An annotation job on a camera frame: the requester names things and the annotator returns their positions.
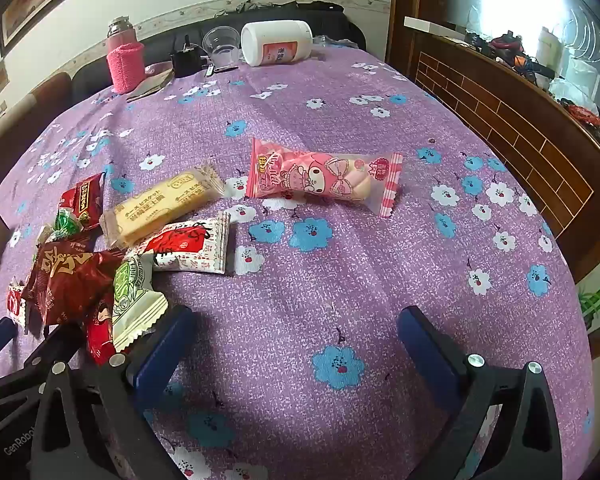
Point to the purple floral tablecloth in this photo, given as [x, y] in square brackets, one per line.
[330, 270]

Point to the small green candy packet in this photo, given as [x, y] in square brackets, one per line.
[67, 225]

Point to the wooden partition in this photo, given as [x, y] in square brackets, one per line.
[480, 90]

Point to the pink cartoon snack packet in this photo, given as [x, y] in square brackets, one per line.
[320, 180]

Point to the green and white snack packet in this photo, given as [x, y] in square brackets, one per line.
[135, 300]

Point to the brown notebook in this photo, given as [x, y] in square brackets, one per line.
[150, 85]

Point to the pink knit-sleeved thermos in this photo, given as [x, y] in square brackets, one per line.
[125, 65]

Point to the small red and white packet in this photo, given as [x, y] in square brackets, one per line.
[16, 305]

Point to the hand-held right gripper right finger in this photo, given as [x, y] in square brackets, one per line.
[427, 355]

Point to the white plastic bottle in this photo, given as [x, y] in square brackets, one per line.
[275, 40]

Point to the flat white box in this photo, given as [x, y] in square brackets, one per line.
[432, 27]

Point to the yellow biscuit packet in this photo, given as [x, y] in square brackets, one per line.
[155, 205]

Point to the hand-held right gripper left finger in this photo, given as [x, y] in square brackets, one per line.
[162, 350]

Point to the dark red snack packet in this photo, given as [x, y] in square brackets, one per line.
[70, 280]

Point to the clear plastic cup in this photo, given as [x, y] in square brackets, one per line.
[222, 50]

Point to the red gold-label snack packet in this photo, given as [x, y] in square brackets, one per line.
[85, 202]

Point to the bright red snack packet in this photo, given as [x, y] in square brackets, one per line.
[100, 335]

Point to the black power adapter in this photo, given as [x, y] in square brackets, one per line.
[187, 62]

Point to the black sofa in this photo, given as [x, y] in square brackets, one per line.
[160, 42]

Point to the white and red snack packet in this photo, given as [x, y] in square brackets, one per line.
[185, 245]

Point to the brown armchair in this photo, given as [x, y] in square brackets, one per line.
[25, 110]

